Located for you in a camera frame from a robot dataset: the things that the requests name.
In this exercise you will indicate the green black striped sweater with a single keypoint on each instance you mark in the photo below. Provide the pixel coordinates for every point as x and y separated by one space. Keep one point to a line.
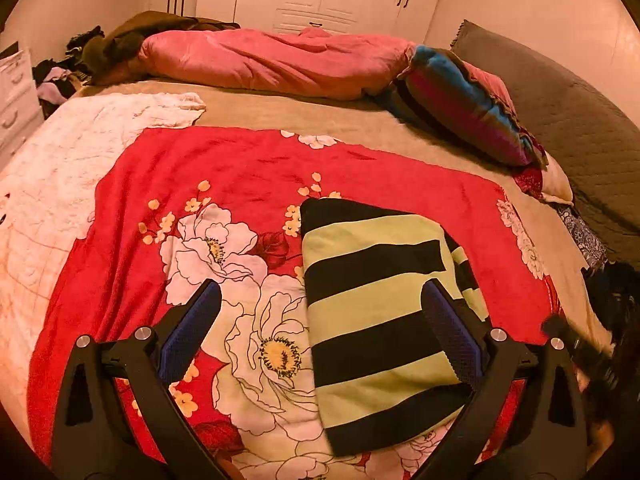
370 260

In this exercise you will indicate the red lace cloth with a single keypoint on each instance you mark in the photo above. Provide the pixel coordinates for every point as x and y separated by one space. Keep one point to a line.
527 180

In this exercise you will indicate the grey quilted headboard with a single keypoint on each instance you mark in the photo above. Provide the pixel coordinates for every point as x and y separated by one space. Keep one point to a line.
575 110

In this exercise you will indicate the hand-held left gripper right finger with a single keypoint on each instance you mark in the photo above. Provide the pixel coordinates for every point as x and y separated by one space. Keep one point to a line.
455 335

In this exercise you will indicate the brown blanket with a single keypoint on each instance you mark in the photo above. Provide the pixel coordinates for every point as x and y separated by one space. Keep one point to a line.
130 30

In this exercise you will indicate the multicolour striped pillow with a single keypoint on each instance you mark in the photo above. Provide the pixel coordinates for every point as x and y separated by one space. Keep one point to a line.
465 105

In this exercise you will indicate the pink duvet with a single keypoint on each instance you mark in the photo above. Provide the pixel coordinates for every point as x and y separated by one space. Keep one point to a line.
280 60

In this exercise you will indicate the blue patterned cloth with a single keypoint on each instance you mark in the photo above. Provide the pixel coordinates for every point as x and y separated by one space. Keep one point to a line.
582 235

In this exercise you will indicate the red floral blanket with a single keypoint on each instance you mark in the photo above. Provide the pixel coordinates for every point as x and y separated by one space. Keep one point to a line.
225 160

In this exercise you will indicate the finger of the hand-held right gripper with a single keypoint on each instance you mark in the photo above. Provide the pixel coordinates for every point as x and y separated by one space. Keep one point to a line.
557 327

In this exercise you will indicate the white drawer unit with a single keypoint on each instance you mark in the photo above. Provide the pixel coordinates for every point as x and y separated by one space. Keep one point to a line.
17 95

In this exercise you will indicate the white pillow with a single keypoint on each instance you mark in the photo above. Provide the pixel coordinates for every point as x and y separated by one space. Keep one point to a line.
557 185

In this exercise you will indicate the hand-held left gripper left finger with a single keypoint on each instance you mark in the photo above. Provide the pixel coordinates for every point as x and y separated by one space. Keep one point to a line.
192 325

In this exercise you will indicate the bed with beige sheet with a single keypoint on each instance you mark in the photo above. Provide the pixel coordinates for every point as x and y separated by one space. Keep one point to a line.
300 115

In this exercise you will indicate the white blanket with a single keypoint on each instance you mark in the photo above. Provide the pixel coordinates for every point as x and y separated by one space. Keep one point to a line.
60 160

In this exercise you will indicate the pile of clothes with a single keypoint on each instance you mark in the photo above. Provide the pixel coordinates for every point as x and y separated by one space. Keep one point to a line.
55 75

